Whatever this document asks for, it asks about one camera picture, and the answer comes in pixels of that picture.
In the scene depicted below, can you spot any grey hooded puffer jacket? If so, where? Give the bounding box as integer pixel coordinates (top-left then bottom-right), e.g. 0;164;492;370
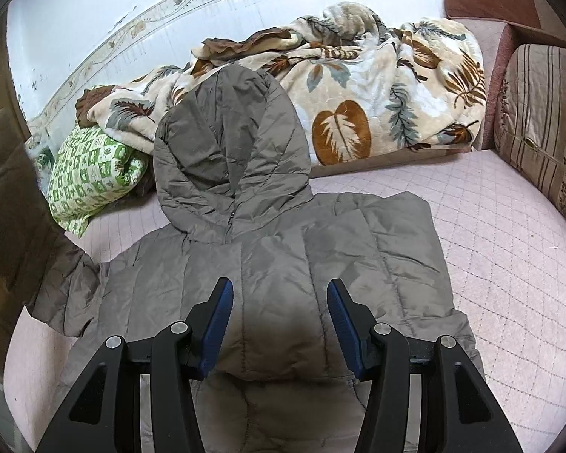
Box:
32;65;480;452

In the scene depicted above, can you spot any pink quilted bed cover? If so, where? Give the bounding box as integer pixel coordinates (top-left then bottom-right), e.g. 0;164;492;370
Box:
2;148;566;453

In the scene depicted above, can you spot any green white patterned pillow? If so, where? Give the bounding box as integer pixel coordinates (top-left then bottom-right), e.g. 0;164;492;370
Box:
48;126;150;236

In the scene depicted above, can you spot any striped floral brown cushion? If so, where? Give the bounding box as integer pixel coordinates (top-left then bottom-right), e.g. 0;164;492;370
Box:
494;44;566;218

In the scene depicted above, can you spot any leaf-patterned beige blanket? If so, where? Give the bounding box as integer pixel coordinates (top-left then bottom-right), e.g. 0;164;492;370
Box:
75;2;487;166

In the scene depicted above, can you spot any reddish brown padded headboard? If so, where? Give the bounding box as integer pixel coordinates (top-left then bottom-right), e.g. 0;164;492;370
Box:
444;0;566;150

